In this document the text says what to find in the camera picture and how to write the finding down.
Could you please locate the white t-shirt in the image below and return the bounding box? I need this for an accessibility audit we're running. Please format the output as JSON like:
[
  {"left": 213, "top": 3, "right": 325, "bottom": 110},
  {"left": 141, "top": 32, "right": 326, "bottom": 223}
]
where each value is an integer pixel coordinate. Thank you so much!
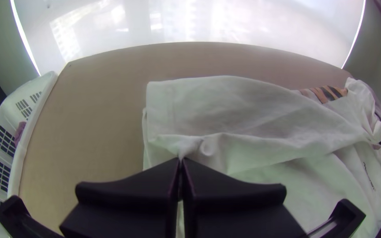
[{"left": 142, "top": 75, "right": 381, "bottom": 238}]

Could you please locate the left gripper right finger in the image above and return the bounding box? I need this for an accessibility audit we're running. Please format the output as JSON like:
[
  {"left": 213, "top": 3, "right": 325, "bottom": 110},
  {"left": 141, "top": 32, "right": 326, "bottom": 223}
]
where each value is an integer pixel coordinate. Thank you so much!
[{"left": 181, "top": 158, "right": 307, "bottom": 238}]

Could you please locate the white laundry basket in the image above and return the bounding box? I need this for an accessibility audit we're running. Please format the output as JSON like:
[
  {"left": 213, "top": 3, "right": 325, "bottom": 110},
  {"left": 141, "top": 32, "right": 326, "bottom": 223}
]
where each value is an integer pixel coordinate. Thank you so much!
[{"left": 0, "top": 71, "right": 59, "bottom": 238}]

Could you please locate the white sheer curtain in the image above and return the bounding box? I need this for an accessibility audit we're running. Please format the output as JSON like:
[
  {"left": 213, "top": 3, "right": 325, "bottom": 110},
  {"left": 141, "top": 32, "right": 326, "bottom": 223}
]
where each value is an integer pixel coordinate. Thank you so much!
[{"left": 11, "top": 0, "right": 366, "bottom": 76}]

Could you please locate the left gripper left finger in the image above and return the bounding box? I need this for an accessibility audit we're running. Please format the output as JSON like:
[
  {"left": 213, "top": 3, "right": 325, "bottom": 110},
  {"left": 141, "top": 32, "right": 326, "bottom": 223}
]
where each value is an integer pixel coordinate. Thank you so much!
[{"left": 60, "top": 158, "right": 180, "bottom": 238}]

